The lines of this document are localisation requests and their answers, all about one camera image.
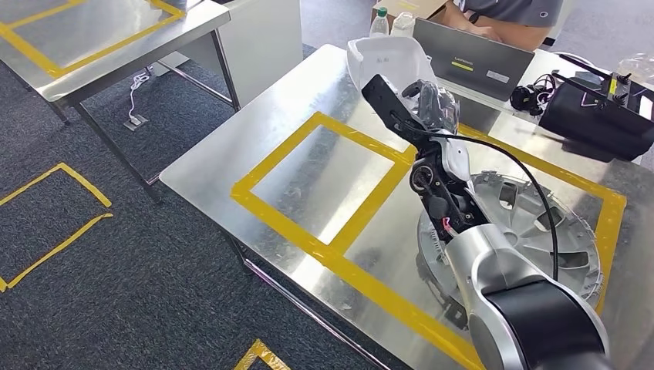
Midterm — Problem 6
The grey wheel hubcap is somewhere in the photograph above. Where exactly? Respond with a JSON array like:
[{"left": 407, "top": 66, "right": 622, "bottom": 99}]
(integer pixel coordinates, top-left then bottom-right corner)
[{"left": 416, "top": 170, "right": 605, "bottom": 311}]

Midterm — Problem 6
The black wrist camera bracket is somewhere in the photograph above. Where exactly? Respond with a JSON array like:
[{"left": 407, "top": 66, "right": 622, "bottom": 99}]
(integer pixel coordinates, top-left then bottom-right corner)
[{"left": 361, "top": 73, "right": 437, "bottom": 150}]

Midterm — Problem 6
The black remote controller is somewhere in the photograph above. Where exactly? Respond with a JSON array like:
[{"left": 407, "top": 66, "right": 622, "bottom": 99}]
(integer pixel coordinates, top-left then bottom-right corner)
[{"left": 538, "top": 53, "right": 654, "bottom": 163}]

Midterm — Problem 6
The yellow workbench tape marking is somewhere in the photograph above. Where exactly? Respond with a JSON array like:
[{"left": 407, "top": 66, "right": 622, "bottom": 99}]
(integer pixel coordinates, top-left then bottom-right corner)
[{"left": 230, "top": 111, "right": 628, "bottom": 370}]

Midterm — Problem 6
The white power cable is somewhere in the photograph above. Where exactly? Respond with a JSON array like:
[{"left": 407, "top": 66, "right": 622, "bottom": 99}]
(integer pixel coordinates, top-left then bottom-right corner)
[{"left": 126, "top": 71, "right": 152, "bottom": 125}]

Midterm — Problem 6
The clear plastic wrap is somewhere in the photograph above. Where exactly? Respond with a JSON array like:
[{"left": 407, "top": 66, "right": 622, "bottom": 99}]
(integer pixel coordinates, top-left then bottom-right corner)
[{"left": 612, "top": 52, "right": 654, "bottom": 86}]

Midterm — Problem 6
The yellow floor tape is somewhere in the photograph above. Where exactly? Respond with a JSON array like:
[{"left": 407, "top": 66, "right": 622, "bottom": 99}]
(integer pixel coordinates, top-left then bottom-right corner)
[
  {"left": 233, "top": 338, "right": 292, "bottom": 370},
  {"left": 0, "top": 162, "right": 114, "bottom": 294}
]

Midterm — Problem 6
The grey floor socket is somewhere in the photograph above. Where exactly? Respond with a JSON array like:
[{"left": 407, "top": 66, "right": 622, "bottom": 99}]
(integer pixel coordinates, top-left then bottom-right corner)
[{"left": 123, "top": 114, "right": 150, "bottom": 133}]

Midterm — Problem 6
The white desk panel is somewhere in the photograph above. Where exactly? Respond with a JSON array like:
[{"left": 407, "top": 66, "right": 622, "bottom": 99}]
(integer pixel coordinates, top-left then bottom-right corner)
[{"left": 153, "top": 0, "right": 305, "bottom": 109}]

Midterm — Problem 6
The grey laptop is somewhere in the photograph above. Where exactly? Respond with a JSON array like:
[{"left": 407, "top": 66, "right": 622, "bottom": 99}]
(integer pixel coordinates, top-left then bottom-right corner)
[{"left": 413, "top": 18, "right": 536, "bottom": 102}]

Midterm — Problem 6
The cardboard box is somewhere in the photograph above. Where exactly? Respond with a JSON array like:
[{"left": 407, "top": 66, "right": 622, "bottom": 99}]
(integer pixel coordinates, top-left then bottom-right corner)
[{"left": 371, "top": 0, "right": 450, "bottom": 26}]

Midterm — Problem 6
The person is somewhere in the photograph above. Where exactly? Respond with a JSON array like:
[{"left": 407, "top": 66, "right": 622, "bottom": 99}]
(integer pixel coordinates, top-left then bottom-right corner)
[{"left": 439, "top": 0, "right": 565, "bottom": 52}]

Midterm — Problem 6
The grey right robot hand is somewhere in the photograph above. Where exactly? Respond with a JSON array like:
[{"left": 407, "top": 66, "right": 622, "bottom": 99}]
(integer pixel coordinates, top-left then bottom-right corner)
[{"left": 400, "top": 79, "right": 471, "bottom": 183}]

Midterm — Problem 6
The yellow table tape marking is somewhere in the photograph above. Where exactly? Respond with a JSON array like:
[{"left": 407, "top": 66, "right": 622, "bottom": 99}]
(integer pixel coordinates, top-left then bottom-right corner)
[{"left": 0, "top": 0, "right": 186, "bottom": 81}]

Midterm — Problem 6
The black cable bundle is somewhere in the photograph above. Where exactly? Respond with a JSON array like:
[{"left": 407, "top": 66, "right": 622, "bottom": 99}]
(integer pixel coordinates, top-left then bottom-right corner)
[{"left": 510, "top": 73, "right": 558, "bottom": 117}]

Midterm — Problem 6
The white plastic bottle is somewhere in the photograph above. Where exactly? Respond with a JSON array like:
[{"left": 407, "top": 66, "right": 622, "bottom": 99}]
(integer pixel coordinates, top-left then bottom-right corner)
[{"left": 390, "top": 12, "right": 416, "bottom": 39}]

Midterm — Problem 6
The clear bottle green cap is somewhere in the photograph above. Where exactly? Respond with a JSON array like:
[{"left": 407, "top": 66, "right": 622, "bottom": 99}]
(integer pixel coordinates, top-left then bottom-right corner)
[{"left": 369, "top": 6, "right": 390, "bottom": 39}]

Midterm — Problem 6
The steel workbench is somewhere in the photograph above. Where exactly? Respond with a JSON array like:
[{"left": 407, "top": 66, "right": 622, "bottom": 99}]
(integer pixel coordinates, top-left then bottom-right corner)
[{"left": 159, "top": 43, "right": 654, "bottom": 370}]

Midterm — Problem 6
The white plastic shell part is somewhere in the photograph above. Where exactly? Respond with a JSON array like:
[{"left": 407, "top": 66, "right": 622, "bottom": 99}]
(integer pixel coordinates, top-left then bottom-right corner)
[{"left": 346, "top": 35, "right": 439, "bottom": 111}]

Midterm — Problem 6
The steel table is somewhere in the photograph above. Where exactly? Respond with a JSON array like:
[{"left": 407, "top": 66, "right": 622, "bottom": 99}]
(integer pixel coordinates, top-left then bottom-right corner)
[{"left": 0, "top": 0, "right": 241, "bottom": 203}]

